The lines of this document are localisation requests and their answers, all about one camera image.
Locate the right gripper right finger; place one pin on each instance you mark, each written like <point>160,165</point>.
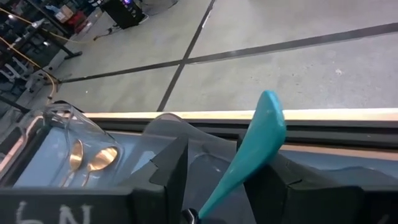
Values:
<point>280,193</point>

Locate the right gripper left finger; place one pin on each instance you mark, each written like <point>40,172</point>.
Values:
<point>174,174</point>

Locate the gold spoon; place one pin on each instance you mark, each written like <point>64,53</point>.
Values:
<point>104,158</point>
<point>76,157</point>

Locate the smoky grey plastic container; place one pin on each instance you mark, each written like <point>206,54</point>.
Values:
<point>205,174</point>

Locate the blue-grey table mat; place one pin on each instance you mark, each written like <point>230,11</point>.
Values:
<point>357,158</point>

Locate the clear plastic container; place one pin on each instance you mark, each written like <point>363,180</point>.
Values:
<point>56,124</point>

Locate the black equipment cart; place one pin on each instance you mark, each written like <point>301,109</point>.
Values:
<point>122,14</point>

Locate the red crate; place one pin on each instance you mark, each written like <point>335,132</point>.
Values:
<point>79,20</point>

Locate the cardboard box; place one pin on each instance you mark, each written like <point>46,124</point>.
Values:
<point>63,13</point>

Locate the black workbench frame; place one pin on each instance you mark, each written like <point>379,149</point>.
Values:
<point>71,55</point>

